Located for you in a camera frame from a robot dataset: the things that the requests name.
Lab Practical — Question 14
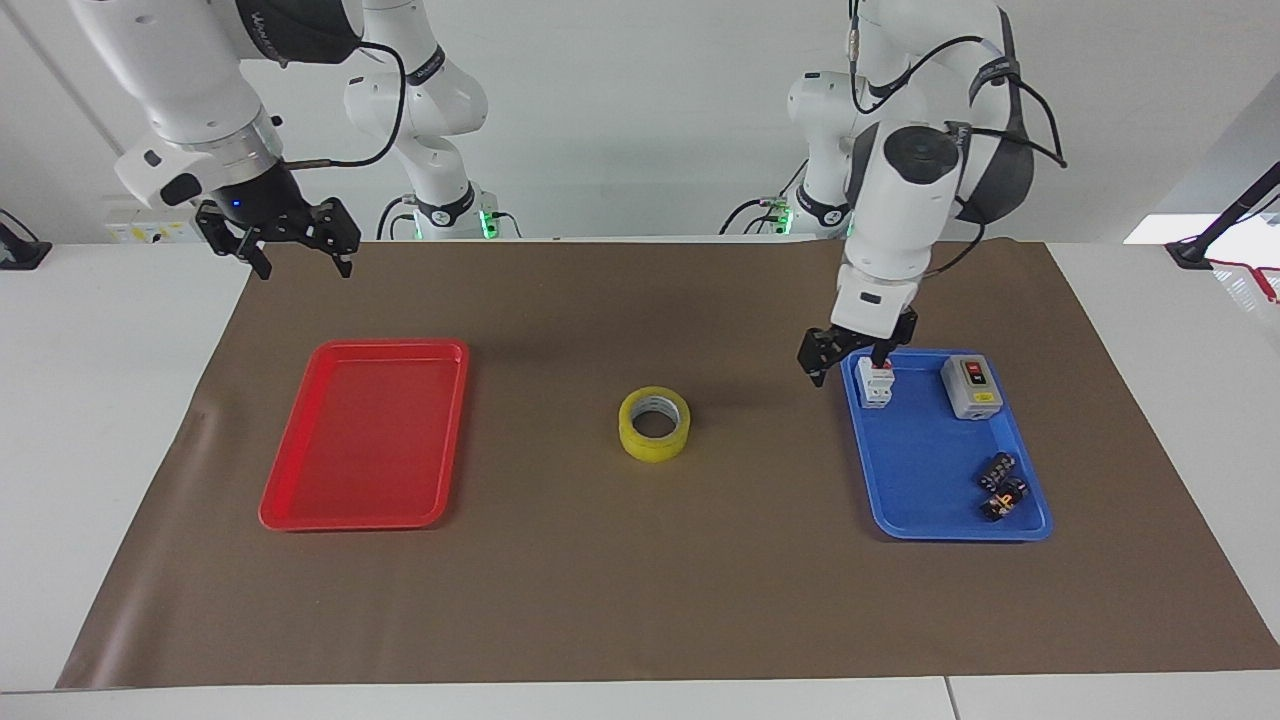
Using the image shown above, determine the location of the yellow tape roll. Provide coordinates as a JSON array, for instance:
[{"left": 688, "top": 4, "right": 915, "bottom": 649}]
[{"left": 617, "top": 385, "right": 693, "bottom": 464}]

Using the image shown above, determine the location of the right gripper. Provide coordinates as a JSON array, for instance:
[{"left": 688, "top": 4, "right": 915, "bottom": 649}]
[{"left": 195, "top": 160, "right": 362, "bottom": 281}]

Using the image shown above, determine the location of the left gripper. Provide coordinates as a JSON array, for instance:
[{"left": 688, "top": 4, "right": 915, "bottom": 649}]
[{"left": 797, "top": 308, "right": 920, "bottom": 388}]

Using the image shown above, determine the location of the black cable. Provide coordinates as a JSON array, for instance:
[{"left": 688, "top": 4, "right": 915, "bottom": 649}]
[
  {"left": 376, "top": 192, "right": 421, "bottom": 242},
  {"left": 719, "top": 158, "right": 813, "bottom": 238},
  {"left": 846, "top": 0, "right": 1068, "bottom": 279},
  {"left": 280, "top": 40, "right": 409, "bottom": 170}
]

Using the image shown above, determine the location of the black stand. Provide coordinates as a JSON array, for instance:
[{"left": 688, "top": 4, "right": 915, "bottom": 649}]
[
  {"left": 0, "top": 207, "right": 53, "bottom": 272},
  {"left": 1164, "top": 160, "right": 1280, "bottom": 272}
]

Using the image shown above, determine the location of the red plastic tray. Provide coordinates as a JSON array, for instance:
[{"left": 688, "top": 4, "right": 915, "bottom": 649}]
[{"left": 258, "top": 338, "right": 471, "bottom": 532}]

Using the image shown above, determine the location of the blue plastic tray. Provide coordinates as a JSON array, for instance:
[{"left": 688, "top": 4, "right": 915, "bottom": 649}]
[{"left": 840, "top": 347, "right": 1054, "bottom": 543}]

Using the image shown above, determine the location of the white circuit breaker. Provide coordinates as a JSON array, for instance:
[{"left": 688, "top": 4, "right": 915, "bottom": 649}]
[{"left": 856, "top": 356, "right": 896, "bottom": 410}]

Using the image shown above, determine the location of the grey push-button switch box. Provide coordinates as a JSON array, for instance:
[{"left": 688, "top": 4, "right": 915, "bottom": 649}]
[{"left": 940, "top": 354, "right": 1005, "bottom": 421}]

